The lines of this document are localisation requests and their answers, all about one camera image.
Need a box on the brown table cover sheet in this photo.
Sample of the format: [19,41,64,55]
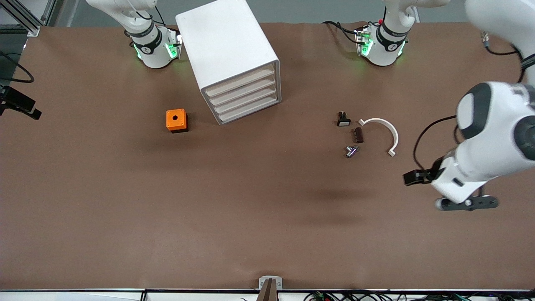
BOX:
[0,21,535,291]

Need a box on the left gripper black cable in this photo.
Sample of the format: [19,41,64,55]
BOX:
[413,31,535,171]

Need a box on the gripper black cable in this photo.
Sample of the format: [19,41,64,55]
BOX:
[0,50,34,83]
[413,31,535,171]

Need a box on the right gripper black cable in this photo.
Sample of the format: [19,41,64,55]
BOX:
[0,50,34,83]

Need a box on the white curved plastic bracket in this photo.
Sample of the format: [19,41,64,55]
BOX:
[358,118,400,157]

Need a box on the aluminium frame profile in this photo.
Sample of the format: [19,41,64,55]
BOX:
[0,0,57,37]

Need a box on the black cable bundle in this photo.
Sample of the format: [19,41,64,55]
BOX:
[305,291,535,301]

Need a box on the orange button enclosure box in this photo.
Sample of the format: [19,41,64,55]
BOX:
[166,109,189,133]

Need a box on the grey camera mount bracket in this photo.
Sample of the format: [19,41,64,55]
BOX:
[259,276,283,301]

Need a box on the white table edge rail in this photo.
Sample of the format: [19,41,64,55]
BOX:
[0,288,535,301]

